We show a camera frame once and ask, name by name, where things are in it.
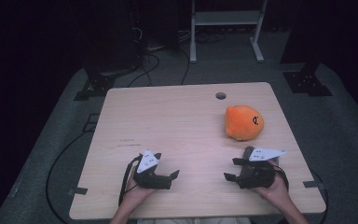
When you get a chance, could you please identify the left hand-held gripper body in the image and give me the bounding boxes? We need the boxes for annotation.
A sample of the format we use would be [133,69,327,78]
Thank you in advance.
[132,149,172,190]

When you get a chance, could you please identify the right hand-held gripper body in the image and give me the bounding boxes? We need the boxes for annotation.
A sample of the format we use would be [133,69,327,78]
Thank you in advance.
[236,146,287,190]

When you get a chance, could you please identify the orange plush toy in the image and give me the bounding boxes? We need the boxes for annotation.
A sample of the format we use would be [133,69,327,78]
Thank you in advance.
[224,105,266,142]

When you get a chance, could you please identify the person's right hand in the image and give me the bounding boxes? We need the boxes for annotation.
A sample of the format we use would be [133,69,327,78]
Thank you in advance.
[254,158,290,205]

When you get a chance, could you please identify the person's left hand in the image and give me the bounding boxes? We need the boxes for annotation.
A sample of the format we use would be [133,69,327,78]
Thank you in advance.
[120,166,157,208]

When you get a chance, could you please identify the grey tape strip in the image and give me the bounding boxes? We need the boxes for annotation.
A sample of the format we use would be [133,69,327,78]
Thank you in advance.
[67,186,90,197]
[302,179,326,189]

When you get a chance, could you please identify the black stand base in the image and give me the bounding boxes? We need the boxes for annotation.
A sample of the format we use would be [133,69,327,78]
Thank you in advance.
[73,74,117,102]
[282,70,334,98]

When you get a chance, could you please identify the white metal stand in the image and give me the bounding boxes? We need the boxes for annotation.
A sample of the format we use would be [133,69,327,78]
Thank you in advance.
[189,0,269,64]

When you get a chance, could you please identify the right hand-held gripper black cable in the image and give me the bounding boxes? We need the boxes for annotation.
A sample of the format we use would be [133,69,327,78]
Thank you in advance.
[271,163,290,191]

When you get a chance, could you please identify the hand-held gripper black cable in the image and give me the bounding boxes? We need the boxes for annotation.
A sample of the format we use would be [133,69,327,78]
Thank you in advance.
[118,154,143,206]
[271,163,290,191]

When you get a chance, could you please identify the left hand-held gripper black cable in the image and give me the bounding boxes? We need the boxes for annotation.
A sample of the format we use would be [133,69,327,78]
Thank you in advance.
[118,154,143,206]

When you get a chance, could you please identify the long black floor cable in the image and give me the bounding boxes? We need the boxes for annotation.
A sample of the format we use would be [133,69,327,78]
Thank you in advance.
[45,130,90,224]

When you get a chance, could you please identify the bundle of black cables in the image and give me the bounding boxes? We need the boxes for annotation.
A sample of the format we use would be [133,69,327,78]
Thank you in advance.
[195,30,227,45]

